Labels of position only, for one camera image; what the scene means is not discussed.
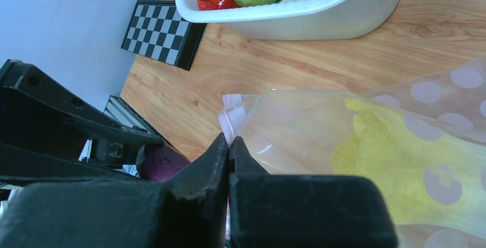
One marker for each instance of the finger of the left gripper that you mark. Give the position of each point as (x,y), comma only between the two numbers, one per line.
(48,134)

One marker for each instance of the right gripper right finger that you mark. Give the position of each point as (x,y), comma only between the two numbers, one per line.
(303,210)

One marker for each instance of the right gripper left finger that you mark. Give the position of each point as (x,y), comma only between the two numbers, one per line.
(189,210)

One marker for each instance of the purple toy eggplant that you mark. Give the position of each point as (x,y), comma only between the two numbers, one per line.
(159,162)

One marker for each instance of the yellow toy cabbage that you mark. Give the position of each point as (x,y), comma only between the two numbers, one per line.
(423,182)

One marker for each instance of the clear pink zip bag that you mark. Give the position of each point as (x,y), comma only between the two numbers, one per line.
(296,131)

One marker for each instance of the white plastic basket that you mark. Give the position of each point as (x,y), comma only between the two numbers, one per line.
(300,20)

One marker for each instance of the black white checkerboard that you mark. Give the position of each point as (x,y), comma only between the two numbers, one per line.
(157,31)

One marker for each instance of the silver aluminium frame rail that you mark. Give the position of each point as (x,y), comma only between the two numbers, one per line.
(119,110)

